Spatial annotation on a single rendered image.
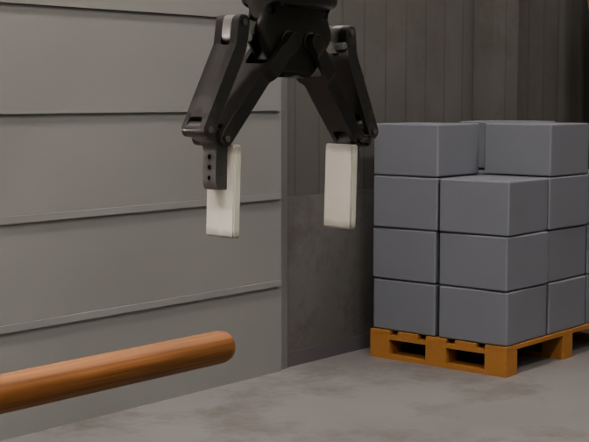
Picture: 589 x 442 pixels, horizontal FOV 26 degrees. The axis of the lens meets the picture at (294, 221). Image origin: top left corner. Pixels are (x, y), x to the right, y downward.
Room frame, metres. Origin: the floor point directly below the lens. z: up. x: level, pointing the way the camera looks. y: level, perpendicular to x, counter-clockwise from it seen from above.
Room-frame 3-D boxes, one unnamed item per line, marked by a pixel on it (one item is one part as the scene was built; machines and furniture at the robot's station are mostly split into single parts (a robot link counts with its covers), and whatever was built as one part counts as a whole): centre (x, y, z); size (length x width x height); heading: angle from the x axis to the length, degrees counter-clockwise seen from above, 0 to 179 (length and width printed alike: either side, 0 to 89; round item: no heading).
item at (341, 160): (1.06, -0.04, 1.34); 0.03 x 0.01 x 0.07; 48
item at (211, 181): (0.94, 0.06, 1.38); 0.03 x 0.01 x 0.05; 138
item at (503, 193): (7.14, -1.16, 0.64); 1.29 x 0.86 x 1.28; 140
